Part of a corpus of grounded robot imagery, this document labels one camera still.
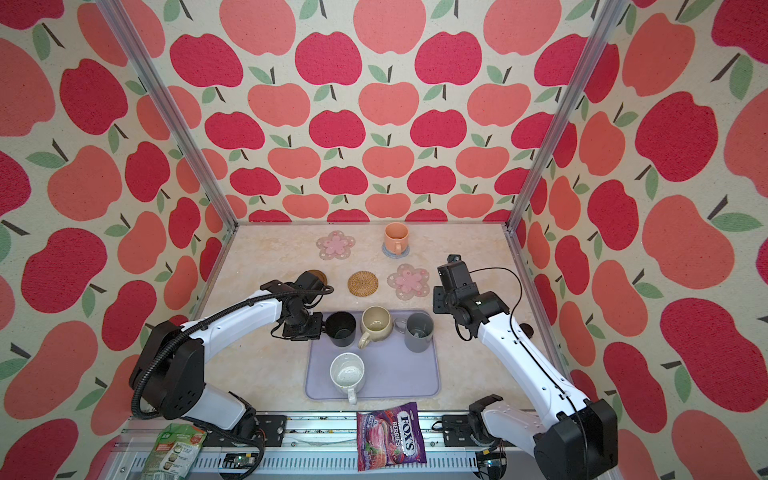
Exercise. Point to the aluminium front rail frame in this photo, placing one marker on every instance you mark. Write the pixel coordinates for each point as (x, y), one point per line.
(303, 444)

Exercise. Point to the brown wooden round coaster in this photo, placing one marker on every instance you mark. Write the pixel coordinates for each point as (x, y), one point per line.
(320, 275)

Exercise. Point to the green snack packet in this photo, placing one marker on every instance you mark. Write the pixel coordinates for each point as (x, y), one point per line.
(174, 452)

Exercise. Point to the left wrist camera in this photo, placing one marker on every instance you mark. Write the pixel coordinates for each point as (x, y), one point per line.
(307, 281)

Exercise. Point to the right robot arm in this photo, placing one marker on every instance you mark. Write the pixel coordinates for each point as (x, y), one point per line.
(570, 436)

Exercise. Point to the left corner aluminium post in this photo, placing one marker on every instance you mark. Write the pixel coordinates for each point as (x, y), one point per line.
(120, 24)

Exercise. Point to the right corner aluminium post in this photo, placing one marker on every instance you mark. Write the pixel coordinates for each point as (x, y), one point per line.
(601, 33)

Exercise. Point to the black mug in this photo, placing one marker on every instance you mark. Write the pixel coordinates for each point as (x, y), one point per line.
(341, 327)

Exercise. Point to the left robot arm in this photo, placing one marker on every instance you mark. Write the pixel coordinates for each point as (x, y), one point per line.
(168, 379)

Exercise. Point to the pink flower coaster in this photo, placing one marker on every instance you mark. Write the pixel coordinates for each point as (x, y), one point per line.
(335, 245)
(409, 282)

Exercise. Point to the grey woven round coaster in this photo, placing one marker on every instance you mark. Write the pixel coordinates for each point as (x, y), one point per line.
(394, 255)

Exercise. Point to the cream beige mug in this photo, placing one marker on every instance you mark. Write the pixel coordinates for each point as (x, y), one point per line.
(376, 324)

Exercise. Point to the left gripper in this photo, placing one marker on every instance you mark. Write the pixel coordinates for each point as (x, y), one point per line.
(314, 333)

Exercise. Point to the grey mug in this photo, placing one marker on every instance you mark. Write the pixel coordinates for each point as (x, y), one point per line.
(418, 331)

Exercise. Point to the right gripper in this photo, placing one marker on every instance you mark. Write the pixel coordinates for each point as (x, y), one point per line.
(437, 300)

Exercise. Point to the corner aluminium post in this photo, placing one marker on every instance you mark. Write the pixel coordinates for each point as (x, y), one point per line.
(601, 33)
(120, 24)

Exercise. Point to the lavender tray mat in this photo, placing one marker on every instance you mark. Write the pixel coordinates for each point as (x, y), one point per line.
(391, 370)

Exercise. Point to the grey jar dark lid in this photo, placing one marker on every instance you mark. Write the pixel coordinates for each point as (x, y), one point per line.
(527, 329)

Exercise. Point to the woven rattan round coaster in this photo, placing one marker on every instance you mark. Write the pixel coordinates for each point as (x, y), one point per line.
(363, 284)

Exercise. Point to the purple Fox's candy bag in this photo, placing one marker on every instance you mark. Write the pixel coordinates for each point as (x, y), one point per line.
(389, 437)

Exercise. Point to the white mug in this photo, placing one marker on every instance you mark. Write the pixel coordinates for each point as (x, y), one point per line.
(348, 374)

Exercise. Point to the peach orange mug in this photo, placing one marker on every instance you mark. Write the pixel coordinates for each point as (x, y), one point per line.
(396, 236)

